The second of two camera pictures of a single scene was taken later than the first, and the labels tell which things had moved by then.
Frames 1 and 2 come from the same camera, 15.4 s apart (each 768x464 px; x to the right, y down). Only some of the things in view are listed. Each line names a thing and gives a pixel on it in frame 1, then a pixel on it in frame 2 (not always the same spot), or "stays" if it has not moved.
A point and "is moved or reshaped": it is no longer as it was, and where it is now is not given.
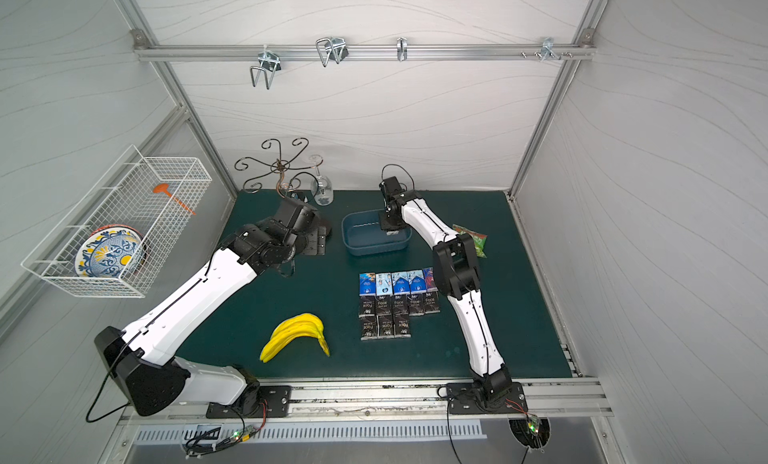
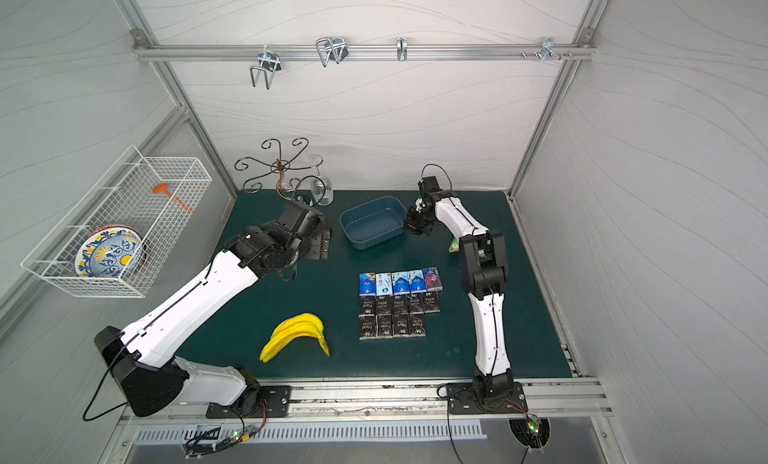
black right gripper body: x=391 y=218 to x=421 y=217
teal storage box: x=363 y=234 is moved or reshaped
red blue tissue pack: x=430 y=279 stays
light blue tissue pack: x=401 y=283 stays
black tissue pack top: x=431 y=300 stays
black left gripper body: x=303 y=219 stays
